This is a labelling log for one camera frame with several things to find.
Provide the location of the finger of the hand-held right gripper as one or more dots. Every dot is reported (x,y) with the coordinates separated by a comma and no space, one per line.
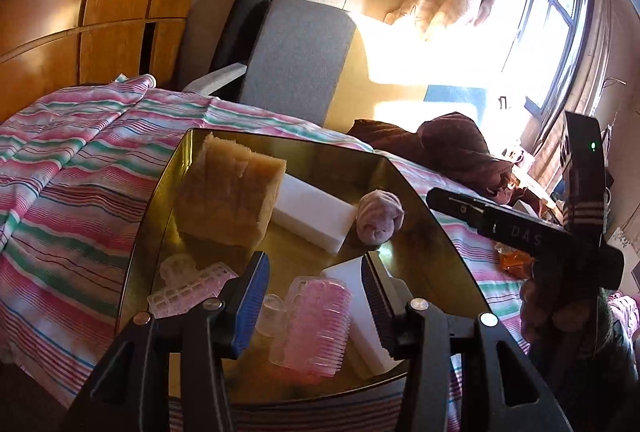
(455,207)

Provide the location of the gold tin box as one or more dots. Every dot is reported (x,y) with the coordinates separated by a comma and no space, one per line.
(250,382)

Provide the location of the clear hair roller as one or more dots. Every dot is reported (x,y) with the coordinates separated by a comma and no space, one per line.
(175,267)

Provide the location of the grey chair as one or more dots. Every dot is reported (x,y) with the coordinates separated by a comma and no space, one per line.
(300,56)

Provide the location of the window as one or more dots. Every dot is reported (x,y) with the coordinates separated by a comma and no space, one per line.
(540,26)

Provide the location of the person's right forearm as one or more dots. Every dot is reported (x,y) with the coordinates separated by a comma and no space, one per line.
(600,387)

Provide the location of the padded headboard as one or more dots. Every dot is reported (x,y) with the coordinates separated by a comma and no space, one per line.
(450,96)

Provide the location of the white sponge block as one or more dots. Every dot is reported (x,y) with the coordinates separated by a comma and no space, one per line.
(315,212)
(350,292)

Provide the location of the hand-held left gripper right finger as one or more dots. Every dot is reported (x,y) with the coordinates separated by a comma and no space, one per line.
(379,307)

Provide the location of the black rolled mat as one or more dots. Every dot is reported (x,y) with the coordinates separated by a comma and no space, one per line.
(245,16)

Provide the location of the person's right hand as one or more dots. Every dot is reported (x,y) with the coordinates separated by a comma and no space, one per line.
(550,312)

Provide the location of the orange snack packet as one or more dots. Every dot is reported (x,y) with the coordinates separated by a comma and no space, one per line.
(515,262)

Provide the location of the yellow sponge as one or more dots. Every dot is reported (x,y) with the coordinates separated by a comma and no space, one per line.
(225,197)

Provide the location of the pink sock roll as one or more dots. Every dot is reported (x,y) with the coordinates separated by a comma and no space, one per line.
(380,217)

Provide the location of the striped brown curtain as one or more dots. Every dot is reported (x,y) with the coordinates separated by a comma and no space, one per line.
(575,111)

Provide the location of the brown quilt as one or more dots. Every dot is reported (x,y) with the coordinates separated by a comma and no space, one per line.
(450,146)

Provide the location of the striped desktop cloth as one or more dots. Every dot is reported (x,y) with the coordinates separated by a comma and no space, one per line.
(75,192)

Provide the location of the pink quilt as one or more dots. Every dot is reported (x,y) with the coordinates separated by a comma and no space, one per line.
(625,312)

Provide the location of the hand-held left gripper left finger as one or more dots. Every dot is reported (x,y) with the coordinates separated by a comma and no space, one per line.
(252,304)

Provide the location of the pink brush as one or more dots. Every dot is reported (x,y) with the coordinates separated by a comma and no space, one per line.
(315,327)

